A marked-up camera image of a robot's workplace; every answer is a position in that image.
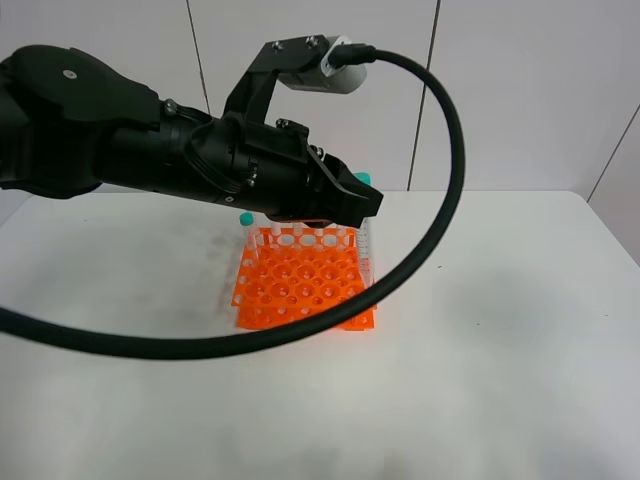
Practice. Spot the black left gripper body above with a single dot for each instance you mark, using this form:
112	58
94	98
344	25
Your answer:
278	173

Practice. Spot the teal capped test tube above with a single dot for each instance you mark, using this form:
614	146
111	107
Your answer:
364	253

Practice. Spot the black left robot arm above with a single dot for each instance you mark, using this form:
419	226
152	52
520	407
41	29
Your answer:
70	123

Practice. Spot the clear tube front left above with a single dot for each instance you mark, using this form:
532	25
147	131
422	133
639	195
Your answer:
251	231

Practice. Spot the orange test tube rack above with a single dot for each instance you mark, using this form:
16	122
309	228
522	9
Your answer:
295	277

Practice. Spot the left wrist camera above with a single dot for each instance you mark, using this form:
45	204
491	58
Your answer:
300	64

